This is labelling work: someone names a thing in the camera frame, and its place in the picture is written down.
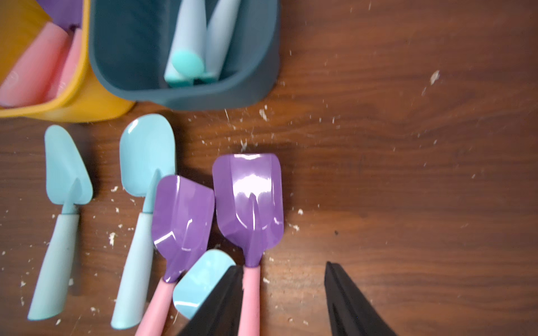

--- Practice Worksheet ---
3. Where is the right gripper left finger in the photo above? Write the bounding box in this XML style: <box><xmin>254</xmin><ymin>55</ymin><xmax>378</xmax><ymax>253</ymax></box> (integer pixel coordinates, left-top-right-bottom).
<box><xmin>178</xmin><ymin>266</ymin><xmax>243</xmax><ymax>336</ymax></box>

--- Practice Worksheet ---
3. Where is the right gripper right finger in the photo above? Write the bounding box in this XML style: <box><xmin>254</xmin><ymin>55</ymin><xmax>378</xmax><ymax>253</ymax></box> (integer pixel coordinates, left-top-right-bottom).
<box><xmin>324</xmin><ymin>262</ymin><xmax>396</xmax><ymax>336</ymax></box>

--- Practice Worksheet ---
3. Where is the teal shovel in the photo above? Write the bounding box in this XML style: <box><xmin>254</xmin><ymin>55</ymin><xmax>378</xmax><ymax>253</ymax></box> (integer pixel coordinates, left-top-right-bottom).
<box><xmin>169</xmin><ymin>0</ymin><xmax>207</xmax><ymax>88</ymax></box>
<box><xmin>111</xmin><ymin>114</ymin><xmax>177</xmax><ymax>330</ymax></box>
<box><xmin>27</xmin><ymin>125</ymin><xmax>93</xmax><ymax>321</ymax></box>
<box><xmin>172</xmin><ymin>249</ymin><xmax>236</xmax><ymax>320</ymax></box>
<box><xmin>164</xmin><ymin>56</ymin><xmax>183</xmax><ymax>88</ymax></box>

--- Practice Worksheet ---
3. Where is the yellow plastic storage box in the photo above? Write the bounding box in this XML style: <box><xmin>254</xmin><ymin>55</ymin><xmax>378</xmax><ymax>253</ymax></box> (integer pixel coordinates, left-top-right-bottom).
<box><xmin>1</xmin><ymin>1</ymin><xmax>133</xmax><ymax>123</ymax></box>

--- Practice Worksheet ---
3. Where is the purple shovel pink handle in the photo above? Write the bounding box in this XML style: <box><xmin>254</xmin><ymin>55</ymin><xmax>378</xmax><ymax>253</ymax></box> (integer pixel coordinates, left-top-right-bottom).
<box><xmin>136</xmin><ymin>175</ymin><xmax>215</xmax><ymax>335</ymax></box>
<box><xmin>1</xmin><ymin>22</ymin><xmax>69</xmax><ymax>108</ymax></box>
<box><xmin>212</xmin><ymin>153</ymin><xmax>284</xmax><ymax>335</ymax></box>
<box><xmin>36</xmin><ymin>0</ymin><xmax>84</xmax><ymax>31</ymax></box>
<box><xmin>44</xmin><ymin>28</ymin><xmax>82</xmax><ymax>102</ymax></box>

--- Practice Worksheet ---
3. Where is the dark teal storage box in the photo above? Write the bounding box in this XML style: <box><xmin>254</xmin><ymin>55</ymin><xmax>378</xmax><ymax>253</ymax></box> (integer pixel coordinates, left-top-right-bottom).
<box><xmin>89</xmin><ymin>1</ymin><xmax>281</xmax><ymax>111</ymax></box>

